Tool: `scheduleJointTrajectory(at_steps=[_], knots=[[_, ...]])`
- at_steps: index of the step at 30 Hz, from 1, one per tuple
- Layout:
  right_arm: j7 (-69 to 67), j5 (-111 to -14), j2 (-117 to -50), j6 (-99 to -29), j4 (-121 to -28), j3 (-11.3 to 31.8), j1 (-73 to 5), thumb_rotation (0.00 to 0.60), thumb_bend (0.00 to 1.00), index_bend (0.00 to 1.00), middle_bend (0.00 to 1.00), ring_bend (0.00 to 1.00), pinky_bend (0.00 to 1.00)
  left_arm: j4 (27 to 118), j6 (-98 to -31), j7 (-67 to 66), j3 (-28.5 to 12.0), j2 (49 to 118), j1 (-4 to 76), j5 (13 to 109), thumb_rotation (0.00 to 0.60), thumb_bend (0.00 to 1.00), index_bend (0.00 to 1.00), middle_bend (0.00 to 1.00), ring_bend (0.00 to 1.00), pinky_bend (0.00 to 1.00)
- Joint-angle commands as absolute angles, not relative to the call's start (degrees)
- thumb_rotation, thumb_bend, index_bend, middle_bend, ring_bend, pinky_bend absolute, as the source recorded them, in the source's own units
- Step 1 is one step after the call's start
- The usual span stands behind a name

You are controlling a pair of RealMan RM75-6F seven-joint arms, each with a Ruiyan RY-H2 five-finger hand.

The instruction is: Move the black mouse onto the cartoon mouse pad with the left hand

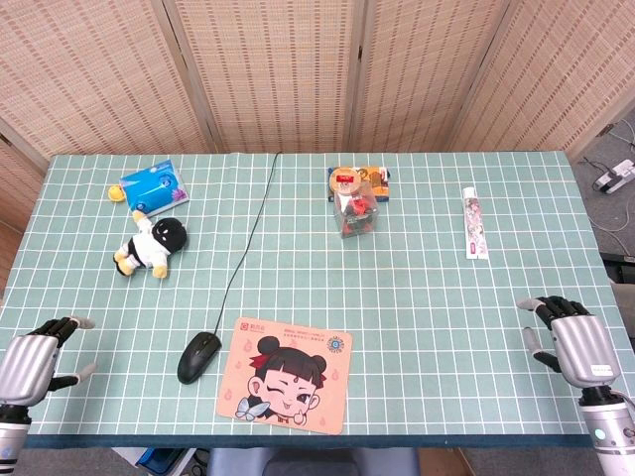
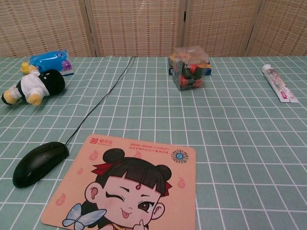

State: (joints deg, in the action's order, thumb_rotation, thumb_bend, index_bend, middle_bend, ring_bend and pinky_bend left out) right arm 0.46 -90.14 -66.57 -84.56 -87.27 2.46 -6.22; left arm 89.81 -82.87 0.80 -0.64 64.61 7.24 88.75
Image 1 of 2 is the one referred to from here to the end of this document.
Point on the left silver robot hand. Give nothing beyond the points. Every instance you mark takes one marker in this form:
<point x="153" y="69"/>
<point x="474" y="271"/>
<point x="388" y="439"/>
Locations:
<point x="27" y="362"/>

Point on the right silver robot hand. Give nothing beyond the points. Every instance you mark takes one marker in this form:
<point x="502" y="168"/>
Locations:
<point x="583" y="347"/>

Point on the black computer mouse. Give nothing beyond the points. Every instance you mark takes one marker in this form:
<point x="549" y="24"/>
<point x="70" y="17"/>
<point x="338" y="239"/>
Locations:
<point x="198" y="357"/>

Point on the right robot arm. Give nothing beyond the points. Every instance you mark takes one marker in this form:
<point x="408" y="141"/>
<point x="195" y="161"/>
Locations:
<point x="610" y="431"/>

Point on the cartoon girl mouse pad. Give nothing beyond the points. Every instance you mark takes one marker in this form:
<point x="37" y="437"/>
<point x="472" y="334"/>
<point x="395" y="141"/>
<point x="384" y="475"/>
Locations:
<point x="285" y="377"/>

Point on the black equipment block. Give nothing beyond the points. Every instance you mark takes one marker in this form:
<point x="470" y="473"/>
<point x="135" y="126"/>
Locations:
<point x="620" y="268"/>

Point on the white floral toothpaste tube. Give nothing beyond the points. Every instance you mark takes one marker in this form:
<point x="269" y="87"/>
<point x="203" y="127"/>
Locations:
<point x="475" y="223"/>

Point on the blue storage box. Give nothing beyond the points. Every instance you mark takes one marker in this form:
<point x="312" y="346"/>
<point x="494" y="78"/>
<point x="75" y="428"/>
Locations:
<point x="161" y="461"/>

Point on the black white plush doll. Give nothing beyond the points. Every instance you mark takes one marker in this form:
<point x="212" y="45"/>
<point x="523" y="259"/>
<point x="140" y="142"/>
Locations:
<point x="149" y="245"/>

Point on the white power strip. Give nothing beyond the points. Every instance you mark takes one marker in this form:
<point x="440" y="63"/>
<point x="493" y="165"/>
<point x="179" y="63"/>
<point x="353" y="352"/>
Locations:
<point x="615" y="179"/>

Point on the small yellow rubber duck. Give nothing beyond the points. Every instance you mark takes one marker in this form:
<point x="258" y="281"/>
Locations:
<point x="115" y="194"/>

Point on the green checked tablecloth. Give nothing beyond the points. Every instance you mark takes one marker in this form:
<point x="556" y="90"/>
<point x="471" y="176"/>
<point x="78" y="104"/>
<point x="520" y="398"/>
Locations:
<point x="397" y="297"/>

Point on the clear plastic toy box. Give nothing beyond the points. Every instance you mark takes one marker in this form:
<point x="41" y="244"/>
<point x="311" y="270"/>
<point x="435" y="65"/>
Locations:
<point x="357" y="218"/>

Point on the orange blue snack box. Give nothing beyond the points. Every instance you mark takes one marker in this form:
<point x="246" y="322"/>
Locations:
<point x="379" y="181"/>

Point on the round tan lidded container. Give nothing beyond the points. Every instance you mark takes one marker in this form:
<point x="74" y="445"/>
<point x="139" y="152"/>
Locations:
<point x="345" y="179"/>

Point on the blue padded seat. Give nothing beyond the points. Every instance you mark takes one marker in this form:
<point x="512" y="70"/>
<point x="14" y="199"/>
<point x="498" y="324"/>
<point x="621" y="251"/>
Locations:
<point x="312" y="463"/>

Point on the bamboo folding screen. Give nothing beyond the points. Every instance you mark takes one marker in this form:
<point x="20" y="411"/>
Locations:
<point x="278" y="74"/>

